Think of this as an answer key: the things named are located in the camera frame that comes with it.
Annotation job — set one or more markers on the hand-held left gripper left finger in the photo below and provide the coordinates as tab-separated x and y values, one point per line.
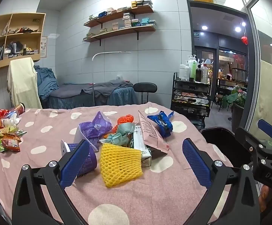
75	164

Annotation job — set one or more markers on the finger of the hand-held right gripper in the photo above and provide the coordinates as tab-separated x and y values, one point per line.
268	127
246	137

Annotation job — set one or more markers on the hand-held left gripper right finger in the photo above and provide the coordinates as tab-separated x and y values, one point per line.
195	164

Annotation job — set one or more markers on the purple paper cup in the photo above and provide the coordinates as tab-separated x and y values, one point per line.
90	159

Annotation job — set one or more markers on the black bin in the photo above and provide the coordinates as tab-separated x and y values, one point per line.
225	143

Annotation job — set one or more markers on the purple plastic bag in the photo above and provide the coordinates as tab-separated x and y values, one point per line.
96	127

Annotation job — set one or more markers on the yellow foam fruit net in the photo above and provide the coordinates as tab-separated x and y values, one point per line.
119	166

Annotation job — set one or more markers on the blue snack bag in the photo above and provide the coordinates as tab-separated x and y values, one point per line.
161	123

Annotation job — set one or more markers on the pink foil pouch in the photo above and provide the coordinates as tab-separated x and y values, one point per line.
150	131

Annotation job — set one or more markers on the white carton box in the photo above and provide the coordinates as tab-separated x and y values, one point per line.
141	145

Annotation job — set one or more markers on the green wrapper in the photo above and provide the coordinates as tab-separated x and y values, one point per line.
124	130

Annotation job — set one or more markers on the pink polka dot blanket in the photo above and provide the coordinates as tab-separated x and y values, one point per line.
56	126

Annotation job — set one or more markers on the green potted plant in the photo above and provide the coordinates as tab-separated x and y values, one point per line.
234	96

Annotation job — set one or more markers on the red snack packet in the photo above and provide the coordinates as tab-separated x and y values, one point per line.
10	145

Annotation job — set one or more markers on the orange foam fruit net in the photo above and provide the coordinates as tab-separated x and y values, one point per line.
125	119

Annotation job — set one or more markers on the orange snack packet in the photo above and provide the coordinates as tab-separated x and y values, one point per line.
9	137

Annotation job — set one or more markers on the yellow green snack packet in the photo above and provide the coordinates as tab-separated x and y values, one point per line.
10	129

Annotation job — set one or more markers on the black storage cart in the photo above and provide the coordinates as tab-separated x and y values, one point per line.
189	88

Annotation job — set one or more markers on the red snack tube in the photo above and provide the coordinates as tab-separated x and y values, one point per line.
21	107

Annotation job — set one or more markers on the blue massage bed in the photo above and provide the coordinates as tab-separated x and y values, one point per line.
121	97

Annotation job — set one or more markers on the grey blanket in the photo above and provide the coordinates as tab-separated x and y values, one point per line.
110	86

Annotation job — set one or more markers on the cluster of toiletry bottles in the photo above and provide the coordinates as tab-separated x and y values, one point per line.
193	68

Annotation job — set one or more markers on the blue bedding pile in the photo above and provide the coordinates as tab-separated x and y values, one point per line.
46	79

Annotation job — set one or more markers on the red hanging ornament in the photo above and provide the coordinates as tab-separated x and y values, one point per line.
244	40

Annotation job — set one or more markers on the black round stool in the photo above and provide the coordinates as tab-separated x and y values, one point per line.
145	88

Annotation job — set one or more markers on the cream towel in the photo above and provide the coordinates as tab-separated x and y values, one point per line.
23	82

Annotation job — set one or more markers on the white arc floor lamp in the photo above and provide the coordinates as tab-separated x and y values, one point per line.
94	56

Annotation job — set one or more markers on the row of books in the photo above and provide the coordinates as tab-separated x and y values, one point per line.
140	3

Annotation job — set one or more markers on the wall poster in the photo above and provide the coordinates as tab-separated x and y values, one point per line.
44	46

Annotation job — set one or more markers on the black door frame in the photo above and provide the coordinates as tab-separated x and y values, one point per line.
220	6

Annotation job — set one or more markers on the wooden wall cabinet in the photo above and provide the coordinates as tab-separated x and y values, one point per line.
38	28

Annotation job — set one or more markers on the wall shelves with books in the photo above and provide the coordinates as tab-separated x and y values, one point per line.
128	20

